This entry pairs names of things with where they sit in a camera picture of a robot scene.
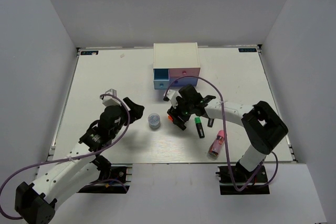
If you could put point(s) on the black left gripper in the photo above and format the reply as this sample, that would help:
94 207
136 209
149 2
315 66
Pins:
136 110

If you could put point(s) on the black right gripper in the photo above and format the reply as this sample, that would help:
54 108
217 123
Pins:
174 113

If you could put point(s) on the green highlighter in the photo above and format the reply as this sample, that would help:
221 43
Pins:
199 127

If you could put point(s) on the light blue drawer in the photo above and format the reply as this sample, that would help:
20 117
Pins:
161 79

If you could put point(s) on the pink highlighter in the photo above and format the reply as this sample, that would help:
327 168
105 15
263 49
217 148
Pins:
210 122

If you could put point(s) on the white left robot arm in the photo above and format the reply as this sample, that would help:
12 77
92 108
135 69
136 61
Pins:
38 201

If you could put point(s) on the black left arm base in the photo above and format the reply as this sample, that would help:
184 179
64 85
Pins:
116 180

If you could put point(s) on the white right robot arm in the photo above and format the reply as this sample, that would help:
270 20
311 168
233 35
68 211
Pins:
264 128

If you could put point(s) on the dark blue drawer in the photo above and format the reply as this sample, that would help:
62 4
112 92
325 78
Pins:
183 82

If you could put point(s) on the pink capped clear tube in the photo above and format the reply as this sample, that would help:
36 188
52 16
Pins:
216 146

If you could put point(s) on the pink drawer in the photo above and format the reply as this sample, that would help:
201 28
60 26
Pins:
179 72

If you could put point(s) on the white drawer cabinet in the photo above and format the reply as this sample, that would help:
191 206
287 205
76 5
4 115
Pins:
176 55

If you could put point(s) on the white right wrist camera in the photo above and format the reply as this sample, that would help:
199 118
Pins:
171 96

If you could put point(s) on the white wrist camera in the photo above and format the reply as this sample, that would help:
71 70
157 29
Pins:
171 96
108 98

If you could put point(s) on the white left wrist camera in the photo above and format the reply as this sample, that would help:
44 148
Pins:
108 98

